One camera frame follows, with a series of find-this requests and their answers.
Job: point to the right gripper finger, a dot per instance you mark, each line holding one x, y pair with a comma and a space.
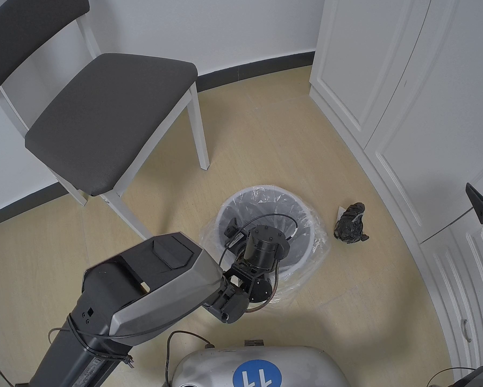
482, 210

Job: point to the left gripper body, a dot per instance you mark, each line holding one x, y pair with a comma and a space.
235, 237

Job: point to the clear plastic bag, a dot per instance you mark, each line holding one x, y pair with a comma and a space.
314, 252

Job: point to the black plastic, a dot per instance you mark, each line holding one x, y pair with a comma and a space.
350, 226

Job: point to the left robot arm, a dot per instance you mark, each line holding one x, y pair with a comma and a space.
156, 284

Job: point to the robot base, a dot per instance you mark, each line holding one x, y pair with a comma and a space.
209, 367

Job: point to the white trash bin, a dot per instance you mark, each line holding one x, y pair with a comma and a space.
265, 196

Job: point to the white paper piece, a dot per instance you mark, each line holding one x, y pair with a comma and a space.
340, 212

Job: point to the white wardrobe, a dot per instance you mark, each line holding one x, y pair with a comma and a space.
386, 95

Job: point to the white chair grey cushions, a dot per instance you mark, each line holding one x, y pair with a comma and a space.
116, 115

